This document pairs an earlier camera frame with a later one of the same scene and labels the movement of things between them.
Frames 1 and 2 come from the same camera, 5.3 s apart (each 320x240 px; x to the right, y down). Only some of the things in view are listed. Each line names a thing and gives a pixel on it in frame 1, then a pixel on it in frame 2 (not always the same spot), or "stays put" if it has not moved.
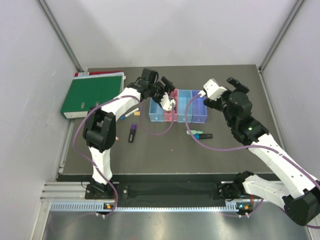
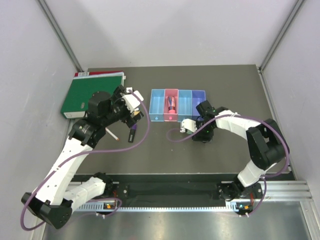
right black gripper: (216, 104) to (199, 136)
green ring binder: (87, 91) stays put
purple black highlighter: (132, 133) stays put
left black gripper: (168, 84) to (128, 119)
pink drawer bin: (168, 114) stays put
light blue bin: (184, 97) stays put
